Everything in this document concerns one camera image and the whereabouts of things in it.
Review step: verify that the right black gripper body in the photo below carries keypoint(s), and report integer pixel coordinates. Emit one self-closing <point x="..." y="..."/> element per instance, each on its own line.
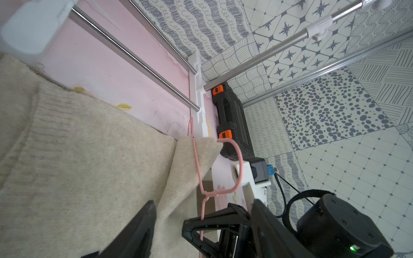
<point x="331" y="228"/>

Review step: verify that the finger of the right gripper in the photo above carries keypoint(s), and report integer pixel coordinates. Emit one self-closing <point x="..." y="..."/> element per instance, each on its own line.
<point x="235" y="239"/>

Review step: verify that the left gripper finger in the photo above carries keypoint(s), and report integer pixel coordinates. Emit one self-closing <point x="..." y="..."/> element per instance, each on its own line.
<point x="135" y="240"/>

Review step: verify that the beige knitted scarf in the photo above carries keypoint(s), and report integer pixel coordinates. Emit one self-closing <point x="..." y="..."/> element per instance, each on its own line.
<point x="75" y="171"/>

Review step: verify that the pink wire hanger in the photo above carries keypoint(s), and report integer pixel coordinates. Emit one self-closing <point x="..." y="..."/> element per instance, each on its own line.
<point x="217" y="193"/>

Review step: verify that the black plastic tool case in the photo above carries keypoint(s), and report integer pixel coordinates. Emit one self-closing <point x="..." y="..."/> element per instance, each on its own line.
<point x="232" y="122"/>

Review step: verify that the pink floral table mat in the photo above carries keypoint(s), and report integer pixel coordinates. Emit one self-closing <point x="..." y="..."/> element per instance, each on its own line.
<point x="41" y="34"/>

